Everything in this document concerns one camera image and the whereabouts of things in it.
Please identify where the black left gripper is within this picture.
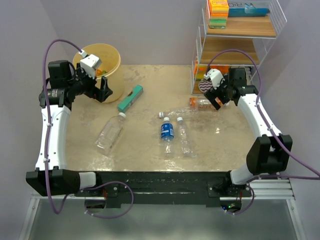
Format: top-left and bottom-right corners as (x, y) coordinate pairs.
(67, 63), (113, 102)

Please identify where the orange label clear bottle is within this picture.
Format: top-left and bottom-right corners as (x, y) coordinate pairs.
(189, 97), (216, 111)

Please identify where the orange juice bottle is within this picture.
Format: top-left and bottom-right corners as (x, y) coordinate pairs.
(96, 68), (103, 76)

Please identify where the large clear square bottle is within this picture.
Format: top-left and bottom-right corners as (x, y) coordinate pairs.
(94, 112), (126, 156)

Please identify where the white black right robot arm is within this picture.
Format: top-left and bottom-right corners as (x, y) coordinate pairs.
(204, 68), (293, 197)

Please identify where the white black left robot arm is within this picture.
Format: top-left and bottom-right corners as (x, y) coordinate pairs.
(25, 54), (113, 197)

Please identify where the yellow plastic bin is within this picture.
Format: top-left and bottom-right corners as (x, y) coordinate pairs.
(72, 43), (125, 103)

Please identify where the purple wavy pattern pouch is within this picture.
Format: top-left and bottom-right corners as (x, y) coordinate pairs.
(198, 79), (213, 94)

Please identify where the crushed clear bottle white cap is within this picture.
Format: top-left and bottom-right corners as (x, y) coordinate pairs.
(158, 106), (200, 121)

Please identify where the sponge pack bottom shelf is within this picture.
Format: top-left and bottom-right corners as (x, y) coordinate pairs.
(193, 60), (208, 79)

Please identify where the orange box bottom shelf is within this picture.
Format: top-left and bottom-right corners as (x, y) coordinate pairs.
(211, 65), (230, 75)

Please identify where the teal rectangular box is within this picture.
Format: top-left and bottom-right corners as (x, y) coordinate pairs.
(117, 85), (144, 113)

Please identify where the blue label clear bottle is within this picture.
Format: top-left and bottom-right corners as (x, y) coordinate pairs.
(160, 117), (175, 156)

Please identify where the slim clear bottle white cap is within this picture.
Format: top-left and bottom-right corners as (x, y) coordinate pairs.
(177, 116), (196, 158)

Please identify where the stacked colourful sponges top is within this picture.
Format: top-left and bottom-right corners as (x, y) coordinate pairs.
(207, 0), (229, 29)

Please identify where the blue box on shelf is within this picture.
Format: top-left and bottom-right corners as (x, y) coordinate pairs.
(228, 1), (270, 18)

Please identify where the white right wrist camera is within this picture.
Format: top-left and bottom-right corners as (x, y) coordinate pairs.
(203, 68), (225, 90)

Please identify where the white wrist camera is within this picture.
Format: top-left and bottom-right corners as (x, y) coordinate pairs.
(78, 49), (102, 79)
(203, 68), (225, 90)

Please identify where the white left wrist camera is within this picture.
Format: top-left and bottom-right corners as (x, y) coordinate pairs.
(78, 49), (102, 79)

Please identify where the white wire shelf rack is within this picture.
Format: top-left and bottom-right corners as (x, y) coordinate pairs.
(190, 0), (287, 95)

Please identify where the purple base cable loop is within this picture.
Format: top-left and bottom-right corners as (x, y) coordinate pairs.
(84, 181), (135, 220)

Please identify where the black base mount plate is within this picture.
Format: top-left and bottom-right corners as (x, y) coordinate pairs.
(76, 171), (252, 208)

